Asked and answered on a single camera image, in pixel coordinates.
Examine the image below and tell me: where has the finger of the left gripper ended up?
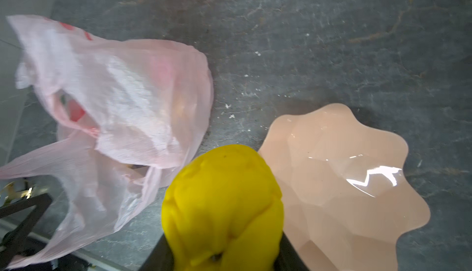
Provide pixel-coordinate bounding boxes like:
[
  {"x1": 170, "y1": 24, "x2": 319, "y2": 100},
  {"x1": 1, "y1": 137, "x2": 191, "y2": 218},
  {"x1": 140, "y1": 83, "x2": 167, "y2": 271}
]
[{"x1": 1, "y1": 194, "x2": 52, "y2": 267}]

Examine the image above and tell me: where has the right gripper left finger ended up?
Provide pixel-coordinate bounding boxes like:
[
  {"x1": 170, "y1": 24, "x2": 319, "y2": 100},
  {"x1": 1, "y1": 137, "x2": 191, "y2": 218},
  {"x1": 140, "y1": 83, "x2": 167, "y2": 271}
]
[{"x1": 139, "y1": 235, "x2": 174, "y2": 271}]

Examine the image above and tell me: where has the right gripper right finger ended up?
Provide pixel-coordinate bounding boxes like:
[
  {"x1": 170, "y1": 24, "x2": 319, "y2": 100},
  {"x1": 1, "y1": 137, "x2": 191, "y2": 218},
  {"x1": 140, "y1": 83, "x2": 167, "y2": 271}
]
[{"x1": 274, "y1": 233, "x2": 309, "y2": 271}]

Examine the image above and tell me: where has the yellow bell pepper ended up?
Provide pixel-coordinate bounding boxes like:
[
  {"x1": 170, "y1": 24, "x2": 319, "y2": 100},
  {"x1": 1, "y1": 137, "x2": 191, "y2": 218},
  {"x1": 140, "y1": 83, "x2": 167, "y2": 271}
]
[{"x1": 161, "y1": 144, "x2": 284, "y2": 271}]

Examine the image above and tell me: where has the pink plastic bag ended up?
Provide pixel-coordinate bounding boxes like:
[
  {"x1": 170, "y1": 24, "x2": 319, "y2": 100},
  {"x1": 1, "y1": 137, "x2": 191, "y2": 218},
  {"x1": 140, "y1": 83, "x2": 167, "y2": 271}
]
[{"x1": 1, "y1": 15, "x2": 214, "y2": 269}]

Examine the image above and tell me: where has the pink shell-shaped plate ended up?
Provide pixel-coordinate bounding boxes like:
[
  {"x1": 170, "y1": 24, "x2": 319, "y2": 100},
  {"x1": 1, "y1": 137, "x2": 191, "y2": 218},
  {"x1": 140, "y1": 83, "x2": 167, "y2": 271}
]
[{"x1": 259, "y1": 103, "x2": 431, "y2": 271}]

